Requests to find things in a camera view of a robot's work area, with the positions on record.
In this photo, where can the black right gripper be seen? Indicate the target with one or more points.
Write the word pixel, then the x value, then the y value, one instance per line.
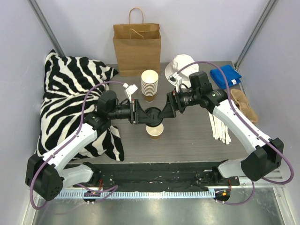
pixel 176 101

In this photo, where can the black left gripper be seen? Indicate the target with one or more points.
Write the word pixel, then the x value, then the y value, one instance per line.
pixel 135 111

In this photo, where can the black plastic cup lid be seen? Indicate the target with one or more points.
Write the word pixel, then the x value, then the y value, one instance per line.
pixel 153 113

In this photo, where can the single brown paper cup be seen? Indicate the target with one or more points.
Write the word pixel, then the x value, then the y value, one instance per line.
pixel 155 132

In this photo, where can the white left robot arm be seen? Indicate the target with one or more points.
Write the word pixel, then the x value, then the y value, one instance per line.
pixel 47 175

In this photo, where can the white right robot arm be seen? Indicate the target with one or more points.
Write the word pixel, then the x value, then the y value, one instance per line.
pixel 263 152

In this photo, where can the stack of paper cups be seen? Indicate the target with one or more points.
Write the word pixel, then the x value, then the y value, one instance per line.
pixel 149 85

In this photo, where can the white bucket hat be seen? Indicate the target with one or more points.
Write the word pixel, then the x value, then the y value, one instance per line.
pixel 179 62

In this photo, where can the white wrapped straws bundle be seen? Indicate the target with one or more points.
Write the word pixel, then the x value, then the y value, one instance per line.
pixel 219 129

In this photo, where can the brown paper bag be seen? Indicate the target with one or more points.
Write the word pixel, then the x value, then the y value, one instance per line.
pixel 137 46

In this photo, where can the stack of cardboard cup carriers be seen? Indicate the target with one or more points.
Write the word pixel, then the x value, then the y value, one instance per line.
pixel 242 103

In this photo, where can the blue folded cloth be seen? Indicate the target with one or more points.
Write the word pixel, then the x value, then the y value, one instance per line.
pixel 232 77

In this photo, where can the zebra print pillow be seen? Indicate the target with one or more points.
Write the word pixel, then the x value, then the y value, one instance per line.
pixel 72 86

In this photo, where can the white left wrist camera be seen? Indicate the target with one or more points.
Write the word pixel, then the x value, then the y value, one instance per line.
pixel 129 90

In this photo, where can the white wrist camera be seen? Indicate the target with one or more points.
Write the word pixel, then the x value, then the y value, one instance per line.
pixel 129 90
pixel 175 80

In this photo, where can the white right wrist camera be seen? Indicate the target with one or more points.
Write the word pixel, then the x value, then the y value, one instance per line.
pixel 175 80

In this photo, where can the white slotted cable duct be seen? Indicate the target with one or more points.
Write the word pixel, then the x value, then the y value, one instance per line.
pixel 84 194

